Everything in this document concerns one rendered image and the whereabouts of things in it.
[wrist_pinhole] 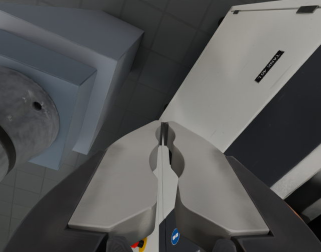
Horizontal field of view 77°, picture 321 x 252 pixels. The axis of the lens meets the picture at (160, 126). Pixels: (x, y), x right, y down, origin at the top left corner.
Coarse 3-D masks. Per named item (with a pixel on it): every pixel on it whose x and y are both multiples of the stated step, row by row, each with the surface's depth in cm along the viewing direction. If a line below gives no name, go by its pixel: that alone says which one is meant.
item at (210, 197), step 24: (168, 144) 12; (192, 144) 10; (192, 168) 9; (216, 168) 9; (192, 192) 7; (216, 192) 8; (240, 192) 8; (192, 216) 7; (216, 216) 7; (240, 216) 7; (192, 240) 7
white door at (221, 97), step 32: (224, 32) 88; (256, 32) 62; (288, 32) 47; (320, 32) 39; (224, 64) 72; (256, 64) 54; (288, 64) 42; (192, 96) 88; (224, 96) 61; (256, 96) 47; (192, 128) 72; (224, 128) 53
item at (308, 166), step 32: (320, 64) 35; (288, 96) 38; (320, 96) 32; (256, 128) 42; (288, 128) 35; (320, 128) 30; (256, 160) 38; (288, 160) 32; (320, 160) 30; (288, 192) 34
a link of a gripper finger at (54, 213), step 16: (96, 160) 9; (80, 176) 8; (48, 192) 7; (64, 192) 7; (80, 192) 7; (32, 208) 6; (48, 208) 6; (64, 208) 7; (32, 224) 6; (48, 224) 6; (64, 224) 6; (16, 240) 6; (32, 240) 6; (48, 240) 6; (64, 240) 6; (80, 240) 6; (96, 240) 6
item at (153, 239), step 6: (156, 168) 87; (156, 174) 84; (156, 204) 70; (156, 210) 68; (156, 216) 66; (156, 222) 64; (156, 228) 62; (150, 234) 64; (156, 234) 60; (150, 240) 62; (156, 240) 59; (150, 246) 60; (156, 246) 57
